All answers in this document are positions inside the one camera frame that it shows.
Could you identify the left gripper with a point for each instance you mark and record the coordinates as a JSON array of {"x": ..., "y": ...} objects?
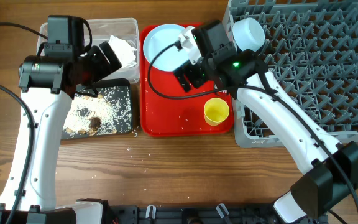
[{"x": 104, "y": 68}]

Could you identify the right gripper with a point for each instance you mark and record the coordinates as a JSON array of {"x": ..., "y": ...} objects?
[{"x": 181, "y": 76}]

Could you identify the large light blue plate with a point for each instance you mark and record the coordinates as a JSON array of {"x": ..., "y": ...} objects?
[{"x": 159, "y": 38}]

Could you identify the white napkin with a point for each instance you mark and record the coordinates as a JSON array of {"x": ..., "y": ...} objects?
[{"x": 124, "y": 52}]

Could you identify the food scraps and rice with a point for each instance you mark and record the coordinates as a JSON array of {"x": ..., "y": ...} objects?
[{"x": 98, "y": 112}]

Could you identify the yellow plastic cup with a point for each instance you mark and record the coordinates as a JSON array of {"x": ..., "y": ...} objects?
[{"x": 215, "y": 110}]

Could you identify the small light blue bowl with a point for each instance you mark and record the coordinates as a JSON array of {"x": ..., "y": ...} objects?
[{"x": 248, "y": 34}]

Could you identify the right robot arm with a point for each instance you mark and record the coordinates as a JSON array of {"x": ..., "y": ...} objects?
[{"x": 329, "y": 168}]

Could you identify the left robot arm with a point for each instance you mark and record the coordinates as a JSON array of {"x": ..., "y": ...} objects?
[{"x": 49, "y": 82}]

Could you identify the black food waste tray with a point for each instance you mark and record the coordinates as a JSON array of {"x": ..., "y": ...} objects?
[{"x": 104, "y": 109}]

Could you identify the clear plastic waste bin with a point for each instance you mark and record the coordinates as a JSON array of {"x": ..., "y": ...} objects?
[{"x": 97, "y": 31}]

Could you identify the grey dishwasher rack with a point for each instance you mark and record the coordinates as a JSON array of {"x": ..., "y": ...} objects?
[{"x": 312, "y": 49}]

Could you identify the red serving tray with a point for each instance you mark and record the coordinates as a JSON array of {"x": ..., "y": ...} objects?
[{"x": 163, "y": 117}]

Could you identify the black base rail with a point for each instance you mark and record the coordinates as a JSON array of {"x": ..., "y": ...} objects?
[{"x": 220, "y": 214}]

